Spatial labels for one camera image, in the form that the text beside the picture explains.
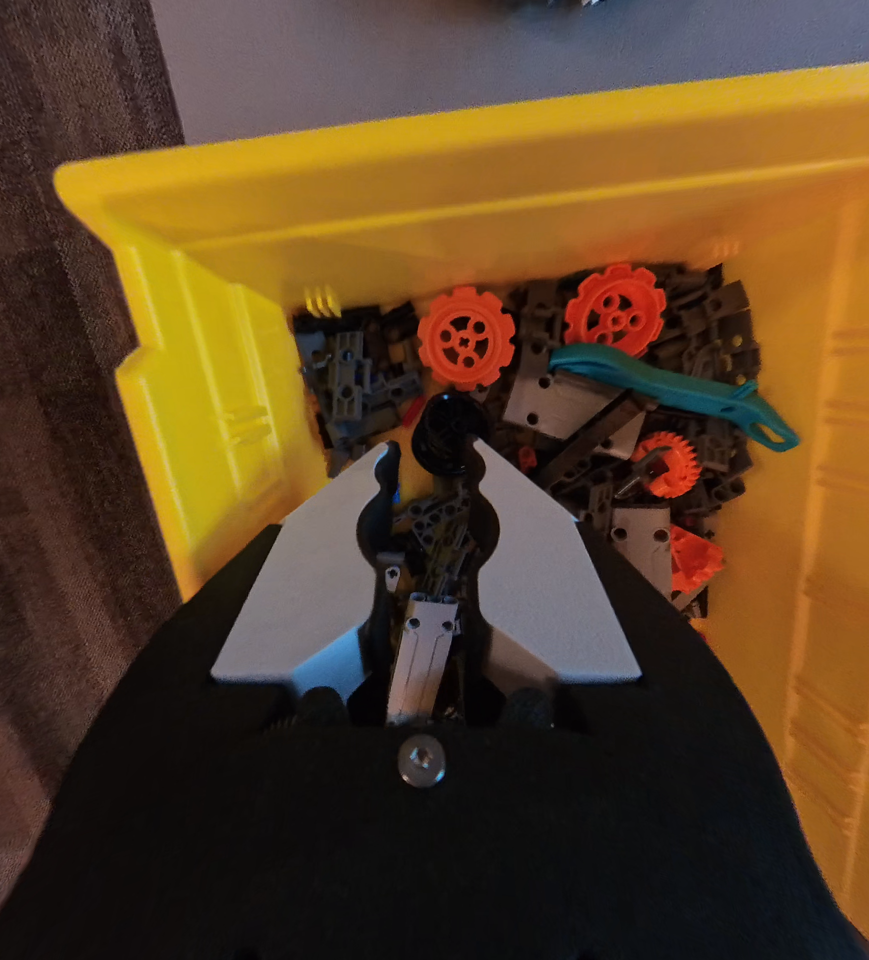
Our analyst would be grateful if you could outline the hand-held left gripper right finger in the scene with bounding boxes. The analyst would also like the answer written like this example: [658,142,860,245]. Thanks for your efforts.
[470,438,643,695]

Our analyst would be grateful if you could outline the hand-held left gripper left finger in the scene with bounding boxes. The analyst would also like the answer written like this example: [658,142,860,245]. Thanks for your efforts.
[209,441,404,710]

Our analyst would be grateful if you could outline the pile of grey bricks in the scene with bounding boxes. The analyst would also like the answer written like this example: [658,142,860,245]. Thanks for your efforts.
[292,258,762,727]

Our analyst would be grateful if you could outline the black pulley wheel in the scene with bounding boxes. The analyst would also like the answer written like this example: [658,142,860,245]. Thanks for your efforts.
[412,392,490,475]

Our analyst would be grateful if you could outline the yellow plastic bin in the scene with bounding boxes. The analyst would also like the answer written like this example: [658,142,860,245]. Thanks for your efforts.
[53,60,869,960]

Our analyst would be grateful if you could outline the grey panel brick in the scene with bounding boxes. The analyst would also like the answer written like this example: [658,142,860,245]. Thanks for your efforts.
[502,371,623,440]
[610,504,674,594]
[388,592,460,727]

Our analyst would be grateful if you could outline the orange wedge brick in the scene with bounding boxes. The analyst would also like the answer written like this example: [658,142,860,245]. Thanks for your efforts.
[670,525,724,601]

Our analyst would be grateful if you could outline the orange bevel gear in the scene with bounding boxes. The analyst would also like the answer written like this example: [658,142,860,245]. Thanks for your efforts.
[631,431,700,500]

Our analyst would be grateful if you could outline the teal brick separator tool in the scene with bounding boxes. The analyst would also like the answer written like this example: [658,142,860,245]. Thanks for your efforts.
[549,343,801,453]

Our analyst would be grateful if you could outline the orange gear wheel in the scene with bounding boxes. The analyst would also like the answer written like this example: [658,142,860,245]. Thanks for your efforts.
[417,286,517,391]
[563,262,666,357]

